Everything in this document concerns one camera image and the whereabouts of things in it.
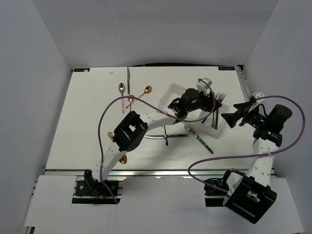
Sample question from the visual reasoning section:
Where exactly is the silver knife dark patterned handle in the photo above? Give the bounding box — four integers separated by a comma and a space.
127, 67, 131, 95

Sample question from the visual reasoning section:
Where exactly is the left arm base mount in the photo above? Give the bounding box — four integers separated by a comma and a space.
72, 180, 122, 205

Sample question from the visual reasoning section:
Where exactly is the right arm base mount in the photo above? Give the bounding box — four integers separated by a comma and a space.
203, 177, 252, 207

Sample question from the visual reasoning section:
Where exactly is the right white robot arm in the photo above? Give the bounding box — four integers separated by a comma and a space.
220, 102, 293, 224

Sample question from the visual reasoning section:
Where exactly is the blue metallic fork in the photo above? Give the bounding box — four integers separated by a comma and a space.
203, 92, 227, 124

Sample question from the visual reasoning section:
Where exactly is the long gold spoon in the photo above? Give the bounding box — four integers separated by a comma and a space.
132, 85, 152, 104

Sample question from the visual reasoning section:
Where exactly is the silver fork green patterned handle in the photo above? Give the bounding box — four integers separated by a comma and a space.
214, 92, 224, 127

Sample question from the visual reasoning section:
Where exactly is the aluminium rail right side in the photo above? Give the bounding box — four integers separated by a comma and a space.
235, 65, 251, 101

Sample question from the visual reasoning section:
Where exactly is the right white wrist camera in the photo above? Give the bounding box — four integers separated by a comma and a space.
250, 90, 265, 111

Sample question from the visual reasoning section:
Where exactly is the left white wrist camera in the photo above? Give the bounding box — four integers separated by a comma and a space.
196, 78, 212, 95

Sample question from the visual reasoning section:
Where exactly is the blue label sticker left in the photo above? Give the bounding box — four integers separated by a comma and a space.
73, 68, 90, 72

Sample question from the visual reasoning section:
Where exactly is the silver spoon green patterned handle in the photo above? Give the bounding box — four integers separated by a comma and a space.
184, 124, 214, 154

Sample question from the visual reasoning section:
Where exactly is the ornate gold spoon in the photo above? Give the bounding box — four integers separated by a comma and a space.
107, 132, 127, 164

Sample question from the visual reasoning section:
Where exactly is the dark blue purple spoon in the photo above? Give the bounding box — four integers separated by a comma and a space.
163, 126, 169, 146

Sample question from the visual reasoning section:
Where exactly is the silver spoon pink handle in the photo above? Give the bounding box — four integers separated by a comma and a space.
117, 82, 126, 114

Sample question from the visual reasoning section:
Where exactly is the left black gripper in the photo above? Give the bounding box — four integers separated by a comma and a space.
186, 88, 222, 113

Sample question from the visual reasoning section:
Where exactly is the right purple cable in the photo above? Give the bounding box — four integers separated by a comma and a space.
188, 94, 306, 195

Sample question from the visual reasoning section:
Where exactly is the gold bowl purple handle spoon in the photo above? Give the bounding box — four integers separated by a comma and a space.
127, 95, 135, 111

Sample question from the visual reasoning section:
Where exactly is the silver knife green patterned handle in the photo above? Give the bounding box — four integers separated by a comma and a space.
144, 134, 188, 139

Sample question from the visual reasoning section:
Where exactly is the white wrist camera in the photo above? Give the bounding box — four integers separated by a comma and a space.
250, 90, 265, 111
196, 78, 212, 95

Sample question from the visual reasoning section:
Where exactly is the white three-compartment tray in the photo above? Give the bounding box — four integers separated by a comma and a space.
157, 83, 230, 139

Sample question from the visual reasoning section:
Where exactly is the blue label sticker right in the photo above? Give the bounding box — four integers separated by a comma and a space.
218, 66, 235, 71

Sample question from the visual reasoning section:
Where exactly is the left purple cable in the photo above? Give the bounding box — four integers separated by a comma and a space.
97, 78, 216, 204

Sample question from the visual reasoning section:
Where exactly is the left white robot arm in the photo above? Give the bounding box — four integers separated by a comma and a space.
84, 88, 222, 195

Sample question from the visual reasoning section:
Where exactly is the purple cable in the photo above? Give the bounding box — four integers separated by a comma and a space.
97, 78, 216, 204
188, 94, 306, 195

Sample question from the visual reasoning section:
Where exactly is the blue label sticker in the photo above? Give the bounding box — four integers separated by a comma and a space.
73, 68, 90, 72
218, 66, 235, 71

